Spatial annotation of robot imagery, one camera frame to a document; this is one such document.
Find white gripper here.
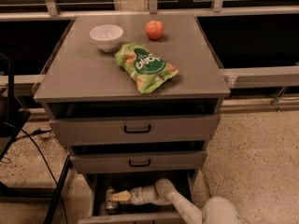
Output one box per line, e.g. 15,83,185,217
110,185,158,205

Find silver 7up can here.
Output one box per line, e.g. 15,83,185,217
105,187,119,215

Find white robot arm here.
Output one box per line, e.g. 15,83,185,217
108,178,242,224

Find grey bottom drawer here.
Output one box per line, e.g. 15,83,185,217
78,169,199,224

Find grey drawer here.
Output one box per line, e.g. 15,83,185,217
71,151,207,174
78,169,199,224
50,115,221,147

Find grey middle drawer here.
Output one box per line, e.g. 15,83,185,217
71,151,207,174

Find grey top drawer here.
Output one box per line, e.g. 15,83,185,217
50,115,221,147

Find grey drawer cabinet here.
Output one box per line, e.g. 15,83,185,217
33,13,231,179

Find green snack bag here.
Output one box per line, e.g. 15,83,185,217
115,42,178,94

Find white ceramic bowl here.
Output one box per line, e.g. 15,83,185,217
90,24,123,52

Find metal window railing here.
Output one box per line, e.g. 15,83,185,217
0,0,299,114

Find red apple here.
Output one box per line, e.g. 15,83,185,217
146,21,164,40

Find black stand frame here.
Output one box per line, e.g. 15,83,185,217
0,54,70,224

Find black cable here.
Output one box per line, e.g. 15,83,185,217
3,121,69,224

